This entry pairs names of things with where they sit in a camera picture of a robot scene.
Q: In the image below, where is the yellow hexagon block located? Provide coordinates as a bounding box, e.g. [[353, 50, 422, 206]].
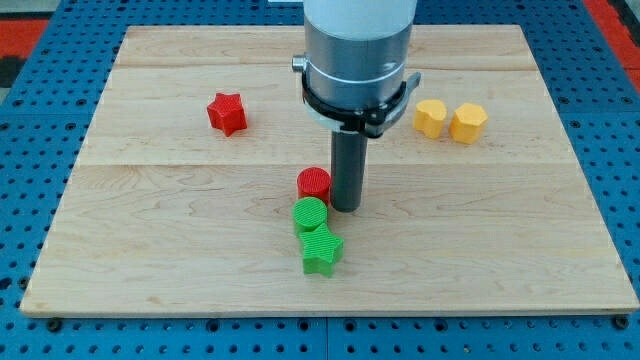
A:
[[449, 103, 488, 144]]

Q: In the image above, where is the yellow heart block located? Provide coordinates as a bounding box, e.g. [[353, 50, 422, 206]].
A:
[[413, 99, 447, 139]]

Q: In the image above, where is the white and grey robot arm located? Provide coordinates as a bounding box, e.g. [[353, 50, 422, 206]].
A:
[[292, 0, 421, 138]]

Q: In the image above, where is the red circle block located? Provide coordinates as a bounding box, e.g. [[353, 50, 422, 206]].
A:
[[296, 167, 331, 205]]

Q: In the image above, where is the red star block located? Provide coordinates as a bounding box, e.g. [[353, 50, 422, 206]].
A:
[[206, 93, 247, 137]]

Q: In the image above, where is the light wooden board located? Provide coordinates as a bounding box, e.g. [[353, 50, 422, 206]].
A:
[[21, 25, 639, 318]]

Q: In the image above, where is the green circle block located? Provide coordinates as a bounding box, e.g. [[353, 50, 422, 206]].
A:
[[292, 197, 328, 236]]

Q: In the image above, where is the green star block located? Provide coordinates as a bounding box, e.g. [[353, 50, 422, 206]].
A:
[[299, 223, 344, 278]]

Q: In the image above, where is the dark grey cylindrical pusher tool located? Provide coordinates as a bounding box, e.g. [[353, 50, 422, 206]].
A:
[[330, 132, 368, 212]]

